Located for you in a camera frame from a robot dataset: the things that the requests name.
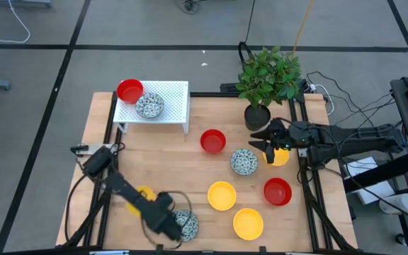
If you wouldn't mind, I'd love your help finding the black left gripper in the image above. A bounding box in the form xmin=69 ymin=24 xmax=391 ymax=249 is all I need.
xmin=142 ymin=202 xmax=183 ymax=242

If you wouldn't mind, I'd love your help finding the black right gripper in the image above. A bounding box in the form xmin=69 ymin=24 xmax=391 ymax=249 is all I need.
xmin=248 ymin=118 xmax=293 ymax=164

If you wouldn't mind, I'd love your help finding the yellow plastic mini bowl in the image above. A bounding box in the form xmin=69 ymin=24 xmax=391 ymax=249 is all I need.
xmin=207 ymin=181 xmax=237 ymax=212
xmin=232 ymin=208 xmax=264 ymax=242
xmin=125 ymin=186 xmax=157 ymax=217
xmin=262 ymin=147 xmax=290 ymax=167

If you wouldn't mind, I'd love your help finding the teal patterned mini bowl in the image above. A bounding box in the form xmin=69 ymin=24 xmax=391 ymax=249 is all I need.
xmin=170 ymin=208 xmax=200 ymax=243
xmin=135 ymin=91 xmax=165 ymax=119
xmin=229 ymin=148 xmax=259 ymax=176

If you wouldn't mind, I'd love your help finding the red plastic mini bowl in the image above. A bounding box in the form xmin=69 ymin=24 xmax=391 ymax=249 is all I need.
xmin=200 ymin=128 xmax=227 ymax=154
xmin=115 ymin=78 xmax=145 ymax=105
xmin=263 ymin=177 xmax=293 ymax=207

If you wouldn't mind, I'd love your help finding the green plant in black pot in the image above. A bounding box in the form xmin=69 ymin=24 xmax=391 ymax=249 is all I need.
xmin=234 ymin=45 xmax=303 ymax=132

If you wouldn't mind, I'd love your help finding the black power strip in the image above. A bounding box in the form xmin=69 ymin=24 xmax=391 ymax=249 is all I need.
xmin=220 ymin=82 xmax=247 ymax=94

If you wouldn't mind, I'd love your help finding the white perforated metal shelf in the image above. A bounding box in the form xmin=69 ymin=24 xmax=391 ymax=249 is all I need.
xmin=113 ymin=80 xmax=191 ymax=135

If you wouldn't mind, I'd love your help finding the white paper sheet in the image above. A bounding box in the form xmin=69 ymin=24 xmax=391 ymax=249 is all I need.
xmin=345 ymin=156 xmax=397 ymax=205

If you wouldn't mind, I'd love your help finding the black stand beam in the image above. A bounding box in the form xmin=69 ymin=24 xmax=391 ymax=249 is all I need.
xmin=343 ymin=152 xmax=408 ymax=194

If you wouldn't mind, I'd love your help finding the white plastic object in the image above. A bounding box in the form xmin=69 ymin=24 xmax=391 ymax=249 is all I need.
xmin=379 ymin=193 xmax=408 ymax=216

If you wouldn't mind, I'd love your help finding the grey furniture base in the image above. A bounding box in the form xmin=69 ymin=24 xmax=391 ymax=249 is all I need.
xmin=0 ymin=0 xmax=53 ymax=9

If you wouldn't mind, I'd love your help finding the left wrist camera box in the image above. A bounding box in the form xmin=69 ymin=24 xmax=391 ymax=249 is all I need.
xmin=156 ymin=192 xmax=175 ymax=210

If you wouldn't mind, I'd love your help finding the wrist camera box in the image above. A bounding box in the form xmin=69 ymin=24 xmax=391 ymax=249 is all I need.
xmin=291 ymin=121 xmax=313 ymax=145
xmin=156 ymin=192 xmax=175 ymax=210

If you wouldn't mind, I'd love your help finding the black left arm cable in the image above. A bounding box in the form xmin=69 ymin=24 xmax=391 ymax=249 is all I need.
xmin=138 ymin=190 xmax=195 ymax=251

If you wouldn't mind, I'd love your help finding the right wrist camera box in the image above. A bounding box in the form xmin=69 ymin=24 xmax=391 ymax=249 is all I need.
xmin=291 ymin=121 xmax=313 ymax=145

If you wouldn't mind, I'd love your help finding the black aluminium frame rail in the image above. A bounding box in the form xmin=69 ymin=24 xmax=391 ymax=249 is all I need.
xmin=288 ymin=93 xmax=324 ymax=251
xmin=0 ymin=246 xmax=382 ymax=255
xmin=189 ymin=91 xmax=297 ymax=98
xmin=96 ymin=91 xmax=120 ymax=248

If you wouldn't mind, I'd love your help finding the white plug with cable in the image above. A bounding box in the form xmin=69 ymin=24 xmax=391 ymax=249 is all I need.
xmin=308 ymin=83 xmax=335 ymax=117

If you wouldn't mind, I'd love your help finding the black diagonal frame brace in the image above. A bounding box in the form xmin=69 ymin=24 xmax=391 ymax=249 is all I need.
xmin=62 ymin=189 xmax=110 ymax=248
xmin=302 ymin=183 xmax=356 ymax=251

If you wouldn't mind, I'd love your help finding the black strap loop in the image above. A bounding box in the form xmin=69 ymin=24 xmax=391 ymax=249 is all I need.
xmin=237 ymin=41 xmax=256 ymax=67

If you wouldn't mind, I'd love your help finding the black base cable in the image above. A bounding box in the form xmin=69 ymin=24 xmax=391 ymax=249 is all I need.
xmin=64 ymin=173 xmax=96 ymax=242

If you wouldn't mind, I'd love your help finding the black floor cable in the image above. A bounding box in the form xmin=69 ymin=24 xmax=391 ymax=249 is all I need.
xmin=305 ymin=70 xmax=398 ymax=127
xmin=243 ymin=0 xmax=256 ymax=44

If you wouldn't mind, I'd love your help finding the yellow floor cable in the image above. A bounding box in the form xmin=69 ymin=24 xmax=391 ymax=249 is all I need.
xmin=291 ymin=0 xmax=315 ymax=57

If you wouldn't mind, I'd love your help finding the black cable bundle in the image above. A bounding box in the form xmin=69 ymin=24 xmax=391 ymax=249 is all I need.
xmin=177 ymin=0 xmax=205 ymax=15

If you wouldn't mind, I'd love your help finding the white floor cable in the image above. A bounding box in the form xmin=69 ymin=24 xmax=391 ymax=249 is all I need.
xmin=0 ymin=0 xmax=31 ymax=44

